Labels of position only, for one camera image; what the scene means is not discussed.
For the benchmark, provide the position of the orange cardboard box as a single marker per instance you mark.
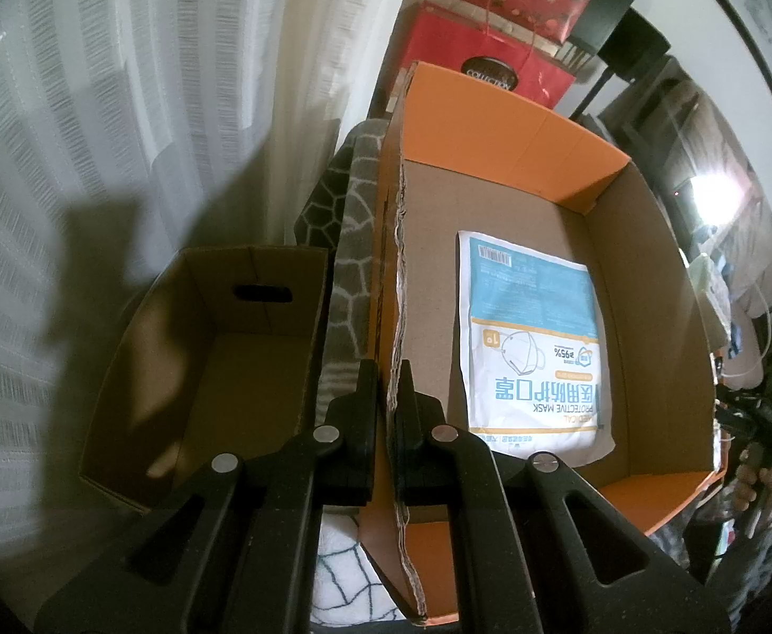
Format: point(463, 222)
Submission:
point(524, 224)

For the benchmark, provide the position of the black music stand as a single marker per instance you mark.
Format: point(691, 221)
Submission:
point(637, 39)
point(600, 13)

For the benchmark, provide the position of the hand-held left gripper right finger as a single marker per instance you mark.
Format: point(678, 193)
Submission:
point(409, 422)

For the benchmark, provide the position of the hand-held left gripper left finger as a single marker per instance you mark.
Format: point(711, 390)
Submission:
point(362, 409)

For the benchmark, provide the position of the grey stone-pattern blanket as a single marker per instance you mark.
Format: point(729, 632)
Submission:
point(353, 264)

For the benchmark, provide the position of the brown cardboard box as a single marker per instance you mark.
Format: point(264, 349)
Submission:
point(253, 370)

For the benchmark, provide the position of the white sheer curtain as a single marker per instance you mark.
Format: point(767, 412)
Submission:
point(128, 112)

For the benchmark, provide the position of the white grid-pattern blanket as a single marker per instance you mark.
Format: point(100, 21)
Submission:
point(346, 574)

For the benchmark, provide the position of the red paper gift bag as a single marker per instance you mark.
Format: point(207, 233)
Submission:
point(452, 39)

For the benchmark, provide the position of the blue white face mask packet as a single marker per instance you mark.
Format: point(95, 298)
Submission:
point(531, 317)

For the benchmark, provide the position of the black framed picture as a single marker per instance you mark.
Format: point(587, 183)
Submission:
point(769, 20)

